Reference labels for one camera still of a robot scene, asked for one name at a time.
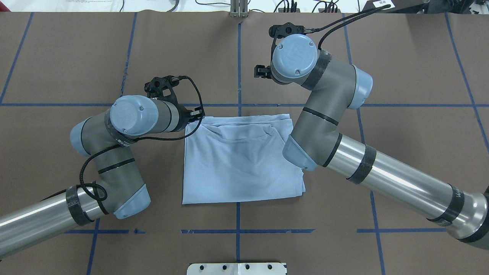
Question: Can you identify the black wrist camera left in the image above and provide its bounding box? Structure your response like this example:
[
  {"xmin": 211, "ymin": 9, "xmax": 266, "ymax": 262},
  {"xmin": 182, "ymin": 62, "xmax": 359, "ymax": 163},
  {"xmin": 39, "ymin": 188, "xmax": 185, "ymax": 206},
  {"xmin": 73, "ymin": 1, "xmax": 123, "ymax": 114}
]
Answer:
[{"xmin": 144, "ymin": 75, "xmax": 180, "ymax": 103}]

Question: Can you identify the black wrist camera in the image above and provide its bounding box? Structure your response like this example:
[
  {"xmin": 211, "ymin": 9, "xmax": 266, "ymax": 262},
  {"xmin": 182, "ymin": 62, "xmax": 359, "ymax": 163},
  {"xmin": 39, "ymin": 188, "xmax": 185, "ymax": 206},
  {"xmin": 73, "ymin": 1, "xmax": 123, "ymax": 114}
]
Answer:
[
  {"xmin": 268, "ymin": 22, "xmax": 304, "ymax": 39},
  {"xmin": 144, "ymin": 75, "xmax": 180, "ymax": 103}
]

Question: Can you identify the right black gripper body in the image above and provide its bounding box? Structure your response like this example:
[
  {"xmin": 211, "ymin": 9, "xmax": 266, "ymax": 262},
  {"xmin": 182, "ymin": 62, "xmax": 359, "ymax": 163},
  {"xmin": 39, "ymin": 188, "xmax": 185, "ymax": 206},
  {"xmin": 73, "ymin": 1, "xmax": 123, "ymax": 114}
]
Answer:
[{"xmin": 254, "ymin": 65, "xmax": 272, "ymax": 79}]

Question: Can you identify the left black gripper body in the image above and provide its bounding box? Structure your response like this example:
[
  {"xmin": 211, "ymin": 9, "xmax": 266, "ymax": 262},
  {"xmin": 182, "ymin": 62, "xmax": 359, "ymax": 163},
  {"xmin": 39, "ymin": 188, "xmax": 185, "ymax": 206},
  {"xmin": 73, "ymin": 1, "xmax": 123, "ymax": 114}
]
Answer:
[{"xmin": 178, "ymin": 104, "xmax": 206, "ymax": 126}]

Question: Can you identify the light blue t-shirt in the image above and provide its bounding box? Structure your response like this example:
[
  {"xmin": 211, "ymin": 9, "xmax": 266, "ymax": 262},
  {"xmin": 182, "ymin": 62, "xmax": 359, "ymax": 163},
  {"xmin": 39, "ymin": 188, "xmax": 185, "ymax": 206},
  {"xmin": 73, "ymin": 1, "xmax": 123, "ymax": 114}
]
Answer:
[{"xmin": 182, "ymin": 113, "xmax": 306, "ymax": 205}]

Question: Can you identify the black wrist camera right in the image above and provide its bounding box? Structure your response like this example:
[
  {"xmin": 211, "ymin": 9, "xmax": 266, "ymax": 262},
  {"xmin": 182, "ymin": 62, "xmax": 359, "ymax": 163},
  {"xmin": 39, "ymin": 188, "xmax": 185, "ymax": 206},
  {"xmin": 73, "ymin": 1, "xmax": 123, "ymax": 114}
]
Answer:
[{"xmin": 268, "ymin": 22, "xmax": 304, "ymax": 39}]

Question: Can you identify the black red connector strip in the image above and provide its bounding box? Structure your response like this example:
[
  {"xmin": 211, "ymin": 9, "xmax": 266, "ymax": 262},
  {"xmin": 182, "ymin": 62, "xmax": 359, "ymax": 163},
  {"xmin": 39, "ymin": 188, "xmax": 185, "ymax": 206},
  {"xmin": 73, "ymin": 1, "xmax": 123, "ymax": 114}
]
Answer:
[{"xmin": 273, "ymin": 0, "xmax": 340, "ymax": 13}]

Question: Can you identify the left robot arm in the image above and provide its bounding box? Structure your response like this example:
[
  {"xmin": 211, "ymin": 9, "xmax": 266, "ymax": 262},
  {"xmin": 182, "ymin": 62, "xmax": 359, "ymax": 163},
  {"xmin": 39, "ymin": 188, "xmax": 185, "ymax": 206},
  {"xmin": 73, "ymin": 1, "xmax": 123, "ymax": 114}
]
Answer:
[{"xmin": 1, "ymin": 95, "xmax": 205, "ymax": 258}]

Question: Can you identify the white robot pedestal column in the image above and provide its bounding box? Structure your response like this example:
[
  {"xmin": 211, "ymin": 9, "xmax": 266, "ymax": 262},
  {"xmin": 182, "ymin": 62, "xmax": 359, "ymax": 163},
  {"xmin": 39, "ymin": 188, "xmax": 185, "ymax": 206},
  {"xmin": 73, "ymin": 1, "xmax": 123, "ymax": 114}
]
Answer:
[{"xmin": 186, "ymin": 262, "xmax": 288, "ymax": 275}]

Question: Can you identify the aluminium frame post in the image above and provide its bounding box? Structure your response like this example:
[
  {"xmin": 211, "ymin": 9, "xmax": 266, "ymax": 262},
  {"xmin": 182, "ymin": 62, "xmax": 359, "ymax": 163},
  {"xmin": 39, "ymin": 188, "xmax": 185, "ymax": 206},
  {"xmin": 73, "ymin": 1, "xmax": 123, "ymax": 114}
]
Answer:
[{"xmin": 229, "ymin": 0, "xmax": 249, "ymax": 18}]

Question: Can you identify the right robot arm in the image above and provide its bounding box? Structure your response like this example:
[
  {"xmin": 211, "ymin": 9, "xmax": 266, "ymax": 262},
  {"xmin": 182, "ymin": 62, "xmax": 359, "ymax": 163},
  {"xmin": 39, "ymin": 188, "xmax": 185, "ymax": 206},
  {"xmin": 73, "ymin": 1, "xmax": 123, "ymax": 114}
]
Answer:
[{"xmin": 255, "ymin": 34, "xmax": 488, "ymax": 249}]

